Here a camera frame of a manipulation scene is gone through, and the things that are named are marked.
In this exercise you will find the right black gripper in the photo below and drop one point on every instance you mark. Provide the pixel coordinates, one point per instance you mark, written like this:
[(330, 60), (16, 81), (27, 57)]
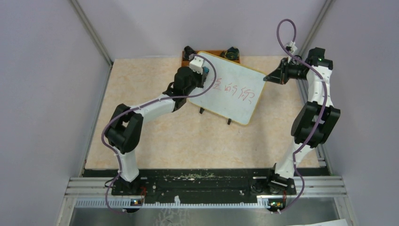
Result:
[(277, 76)]

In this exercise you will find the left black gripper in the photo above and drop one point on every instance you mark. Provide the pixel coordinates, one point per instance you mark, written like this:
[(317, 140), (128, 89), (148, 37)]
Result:
[(201, 77)]

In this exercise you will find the whiteboard with yellow frame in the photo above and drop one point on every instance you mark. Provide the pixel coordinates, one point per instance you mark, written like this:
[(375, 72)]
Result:
[(235, 89)]

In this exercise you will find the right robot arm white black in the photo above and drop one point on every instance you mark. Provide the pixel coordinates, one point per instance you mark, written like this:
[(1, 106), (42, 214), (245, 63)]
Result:
[(315, 121)]

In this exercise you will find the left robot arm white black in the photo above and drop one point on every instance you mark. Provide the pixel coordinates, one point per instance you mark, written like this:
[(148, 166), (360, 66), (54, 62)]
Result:
[(124, 129)]

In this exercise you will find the wooden compartment tray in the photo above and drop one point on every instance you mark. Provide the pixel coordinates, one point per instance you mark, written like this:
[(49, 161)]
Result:
[(213, 52)]

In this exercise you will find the rolled dark tie left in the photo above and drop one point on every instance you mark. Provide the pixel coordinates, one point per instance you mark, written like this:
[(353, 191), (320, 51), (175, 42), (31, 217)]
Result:
[(188, 53)]

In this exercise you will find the rolled dark tie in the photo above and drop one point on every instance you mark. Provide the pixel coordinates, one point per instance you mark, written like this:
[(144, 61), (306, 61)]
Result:
[(231, 54), (188, 53)]

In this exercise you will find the rolled dark tie right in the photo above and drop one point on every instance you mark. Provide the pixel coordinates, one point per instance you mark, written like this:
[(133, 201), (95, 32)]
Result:
[(231, 54)]

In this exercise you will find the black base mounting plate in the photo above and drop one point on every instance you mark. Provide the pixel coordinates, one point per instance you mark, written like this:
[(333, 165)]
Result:
[(249, 196)]

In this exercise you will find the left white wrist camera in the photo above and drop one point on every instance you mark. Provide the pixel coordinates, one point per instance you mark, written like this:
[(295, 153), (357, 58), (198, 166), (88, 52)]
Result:
[(196, 63)]

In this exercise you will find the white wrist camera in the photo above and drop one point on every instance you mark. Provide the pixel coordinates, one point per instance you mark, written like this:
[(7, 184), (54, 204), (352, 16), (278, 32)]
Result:
[(196, 63), (291, 47)]

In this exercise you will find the wire whiteboard stand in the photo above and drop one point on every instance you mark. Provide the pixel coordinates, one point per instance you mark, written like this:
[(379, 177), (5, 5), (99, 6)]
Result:
[(202, 110)]

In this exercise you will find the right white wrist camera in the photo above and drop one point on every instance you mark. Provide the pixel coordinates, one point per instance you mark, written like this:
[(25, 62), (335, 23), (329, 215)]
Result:
[(291, 47)]

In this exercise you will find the aluminium frame rail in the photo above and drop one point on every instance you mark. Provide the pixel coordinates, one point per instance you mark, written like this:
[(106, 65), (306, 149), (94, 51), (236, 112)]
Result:
[(311, 187)]

